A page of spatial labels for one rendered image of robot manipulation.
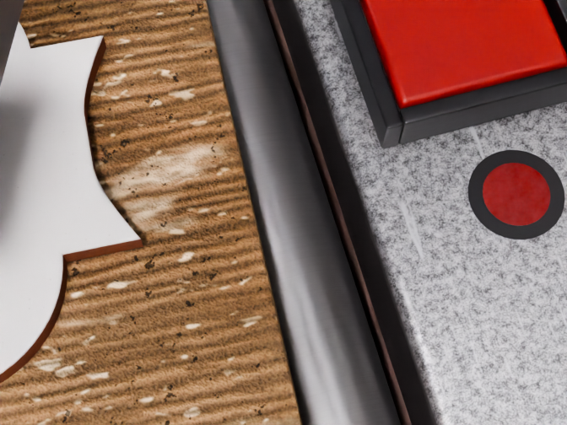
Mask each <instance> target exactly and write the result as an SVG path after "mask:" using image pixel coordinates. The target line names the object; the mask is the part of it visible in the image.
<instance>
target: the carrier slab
mask: <svg viewBox="0 0 567 425"><path fill-rule="evenodd" d="M19 23H20V24H21V26H22V28H23V29H24V32H25V34H26V36H27V39H28V41H29V43H30V46H31V49H33V48H37V47H42V46H50V45H55V44H60V43H65V42H69V41H75V40H83V39H88V38H93V37H97V36H104V39H105V45H106V50H105V54H104V56H103V58H102V60H101V63H100V66H99V69H98V72H97V74H96V77H95V80H94V85H93V88H92V91H91V95H90V99H89V108H88V126H89V135H90V140H91V145H92V150H93V155H94V164H95V169H96V174H97V179H98V181H99V183H100V185H101V187H102V188H103V190H104V192H105V194H106V195H107V196H108V198H109V199H110V201H111V203H112V204H113V205H114V207H115V208H116V210H117V211H118V212H119V213H120V214H121V216H122V217H123V218H124V219H125V221H126V222H127V223H128V225H129V226H130V227H131V228H132V230H133V231H134V232H135V233H136V234H137V235H138V237H139V238H140V239H141V240H142V243H143V247H141V248H137V249H132V250H124V251H120V252H116V253H111V254H107V255H102V256H96V257H91V258H87V259H82V260H78V261H70V262H68V263H67V288H66V292H65V297H64V301H63V304H62V308H61V312H60V314H59V316H58V318H57V322H56V324H55V325H54V327H53V329H52V331H51V333H50V335H49V336H48V337H47V339H46V341H45V342H44V343H43V345H42V346H41V348H40V349H39V351H38V352H37V353H36V354H35V355H34V356H33V358H32V359H31V360H30V361H29V362H28V363H27V364H26V365H24V366H23V367H22V368H21V369H20V370H19V371H17V372H16V373H15V374H13V375H12V376H11V377H9V378H8V379H6V380H4V381H3V382H2V383H1V384H0V425H303V423H302V419H301V415H300V409H299V405H298V401H297V397H296V393H295V389H294V382H293V379H292V374H291V371H290V367H289V360H288V356H287V353H286V349H285V345H284V338H283V334H282V331H281V326H280V323H279V318H278V312H277V308H276V304H275V300H274V297H273V290H272V286H271V282H270V278H269V275H268V270H267V263H266V260H265V256H264V252H263V248H262V242H261V238H260V234H259V230H258V226H257V220H256V215H255V212H254V207H253V204H252V200H251V193H250V189H249V186H248V182H247V178H246V171H245V167H244V164H243V159H242V156H241V151H240V145H239V141H238V137H237V133H236V130H235V123H234V119H233V115H232V111H231V108H230V101H229V96H228V93H227V89H226V85H225V81H224V75H223V71H222V67H221V63H220V59H219V53H218V48H217V45H216V40H215V37H214V33H213V26H212V22H211V19H210V15H209V11H208V4H207V0H24V4H23V7H22V11H21V14H20V17H19Z"/></svg>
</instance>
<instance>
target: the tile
mask: <svg viewBox="0 0 567 425"><path fill-rule="evenodd" d="M105 50H106V45H105V39H104V36H97V37H93V38H88V39H83V40H75V41H69V42H65V43H60V44H55V45H50V46H42V47H37V48H33V49H31V46H30V43H29V41H28V39H27V36H26V34H25V32H24V29H23V28H22V26H21V24H20V23H19V22H18V25H17V29H16V32H15V35H14V38H13V44H12V47H11V50H10V53H9V56H8V61H7V65H6V68H5V71H4V75H3V80H2V82H1V86H0V384H1V383H2V382H3V381H4V380H6V379H8V378H9V377H11V376H12V375H13V374H15V373H16V372H17V371H19V370H20V369H21V368H22V367H23V366H24V365H26V364H27V363H28V362H29V361H30V360H31V359H32V358H33V356H34V355H35V354H36V353H37V352H38V351H39V349H40V348H41V346H42V345H43V343H44V342H45V341H46V339H47V337H48V336H49V335H50V333H51V331H52V329H53V327H54V325H55V324H56V322H57V318H58V316H59V314H60V312H61V308H62V304H63V301H64V297H65V292H66V288H67V279H68V262H70V261H78V260H82V259H87V258H91V257H96V256H102V255H107V254H111V253H116V252H120V251H124V250H132V249H137V248H141V247H143V243H142V240H141V239H140V238H139V237H138V235H137V234H136V233H135V232H134V231H133V230H132V228H131V227H130V226H129V225H128V223H127V222H126V221H125V219H124V218H123V217H122V216H121V214H120V213H119V212H118V211H117V210H116V208H115V207H114V205H113V204H112V203H111V201H110V199H109V198H108V196H107V195H106V194H105V192H104V190H103V188H102V187H101V185H100V183H99V181H98V179H97V174H96V169H95V161H94V155H93V150H92V145H91V140H90V135H89V126H88V108H89V99H90V95H91V91H92V88H93V85H94V81H95V77H96V74H97V72H98V69H99V66H100V63H101V60H102V58H103V56H104V54H105Z"/></svg>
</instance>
